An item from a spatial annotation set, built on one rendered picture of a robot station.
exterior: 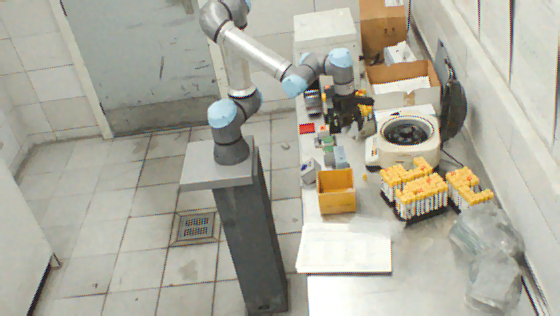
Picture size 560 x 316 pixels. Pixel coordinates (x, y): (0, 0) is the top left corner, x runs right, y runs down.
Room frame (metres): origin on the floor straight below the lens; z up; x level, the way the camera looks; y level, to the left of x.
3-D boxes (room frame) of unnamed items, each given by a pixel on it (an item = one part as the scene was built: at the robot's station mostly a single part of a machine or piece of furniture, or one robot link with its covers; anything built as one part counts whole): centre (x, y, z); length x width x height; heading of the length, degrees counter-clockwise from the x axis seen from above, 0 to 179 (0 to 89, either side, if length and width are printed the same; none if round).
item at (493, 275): (1.10, -0.55, 0.94); 0.20 x 0.17 x 0.14; 146
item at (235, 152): (1.98, 0.19, 0.97); 0.15 x 0.15 x 0.10
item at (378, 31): (2.85, -0.67, 0.97); 0.31 x 0.23 x 0.18; 168
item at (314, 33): (2.49, -0.31, 1.03); 0.31 x 0.27 x 0.30; 174
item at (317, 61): (1.84, -0.18, 1.32); 0.11 x 0.11 x 0.08; 52
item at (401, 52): (2.50, -0.67, 0.94); 0.22 x 0.12 x 0.13; 178
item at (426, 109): (1.98, -0.54, 0.92); 0.24 x 0.12 x 0.10; 84
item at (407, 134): (1.81, -0.50, 0.97); 0.15 x 0.15 x 0.07
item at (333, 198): (1.61, -0.18, 0.92); 0.13 x 0.13 x 0.10; 81
